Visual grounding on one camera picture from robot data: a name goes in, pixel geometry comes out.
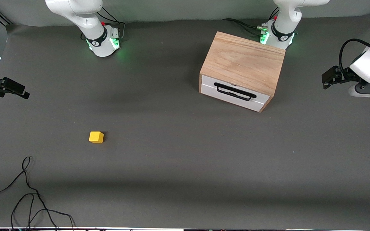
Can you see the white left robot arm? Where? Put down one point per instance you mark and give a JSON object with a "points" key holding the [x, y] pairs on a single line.
{"points": [[284, 29]]}

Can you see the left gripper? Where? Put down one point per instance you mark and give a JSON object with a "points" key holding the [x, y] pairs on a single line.
{"points": [[346, 76]]}

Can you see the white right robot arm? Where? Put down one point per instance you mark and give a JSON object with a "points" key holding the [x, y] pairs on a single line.
{"points": [[88, 19]]}

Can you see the wooden drawer cabinet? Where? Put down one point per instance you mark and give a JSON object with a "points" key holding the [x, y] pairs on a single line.
{"points": [[242, 61]]}

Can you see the dark grey table mat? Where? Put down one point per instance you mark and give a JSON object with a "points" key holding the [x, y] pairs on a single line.
{"points": [[172, 160]]}

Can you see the yellow cube block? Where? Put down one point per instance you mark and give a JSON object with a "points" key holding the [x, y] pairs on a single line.
{"points": [[96, 137]]}

